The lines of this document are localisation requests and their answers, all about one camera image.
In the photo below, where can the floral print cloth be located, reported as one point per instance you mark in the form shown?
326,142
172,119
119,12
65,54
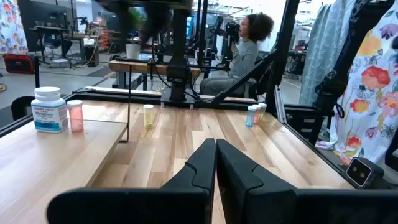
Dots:
373,93
11,28

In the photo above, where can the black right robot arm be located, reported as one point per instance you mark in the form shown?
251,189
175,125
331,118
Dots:
178,62

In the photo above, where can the green plant in white pot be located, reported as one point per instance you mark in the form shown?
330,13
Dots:
133,51

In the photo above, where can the grey-blue patterned curtain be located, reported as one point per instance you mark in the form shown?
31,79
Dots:
320,46

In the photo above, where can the blue translucent pill vial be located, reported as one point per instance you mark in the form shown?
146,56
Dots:
250,117

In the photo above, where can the black aluminium rig frame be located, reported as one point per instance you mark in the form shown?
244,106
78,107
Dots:
284,46

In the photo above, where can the red and black case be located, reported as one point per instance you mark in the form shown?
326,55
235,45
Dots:
18,63

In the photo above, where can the black monitor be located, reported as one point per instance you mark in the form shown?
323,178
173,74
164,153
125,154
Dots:
40,18

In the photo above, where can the person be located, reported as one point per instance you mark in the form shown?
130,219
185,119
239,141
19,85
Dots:
245,56

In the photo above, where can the black chair backrest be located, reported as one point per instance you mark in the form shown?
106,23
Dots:
18,107

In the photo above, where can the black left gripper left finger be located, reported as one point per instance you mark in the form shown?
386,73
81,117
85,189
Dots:
192,186

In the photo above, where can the wooden table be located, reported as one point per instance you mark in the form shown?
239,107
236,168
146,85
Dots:
140,67

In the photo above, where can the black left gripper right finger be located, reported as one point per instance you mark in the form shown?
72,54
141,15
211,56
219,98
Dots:
248,193

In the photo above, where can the black jointed stand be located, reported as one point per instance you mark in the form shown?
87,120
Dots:
342,62

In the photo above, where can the black drawer cabinet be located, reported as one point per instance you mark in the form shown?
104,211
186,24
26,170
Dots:
298,124

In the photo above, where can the white melatonin bottle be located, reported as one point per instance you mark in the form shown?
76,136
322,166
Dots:
49,115

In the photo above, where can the yellow-green translucent pill vial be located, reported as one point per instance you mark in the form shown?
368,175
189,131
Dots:
148,116

